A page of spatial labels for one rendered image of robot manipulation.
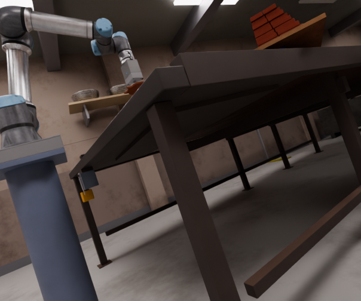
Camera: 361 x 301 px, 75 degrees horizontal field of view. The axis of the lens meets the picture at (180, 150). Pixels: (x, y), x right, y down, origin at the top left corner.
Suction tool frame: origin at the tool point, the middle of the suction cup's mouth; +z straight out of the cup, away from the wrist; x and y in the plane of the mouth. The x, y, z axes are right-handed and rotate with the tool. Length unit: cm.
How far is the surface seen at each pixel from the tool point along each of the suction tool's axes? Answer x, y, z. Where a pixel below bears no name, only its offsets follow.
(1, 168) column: 66, -9, 26
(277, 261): 5, -54, 85
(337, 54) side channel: -63, -71, 21
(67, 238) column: 54, -5, 57
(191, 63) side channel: 22, -64, 20
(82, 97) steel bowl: -53, 235, -92
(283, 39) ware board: -36, -63, 10
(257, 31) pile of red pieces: -61, -41, -10
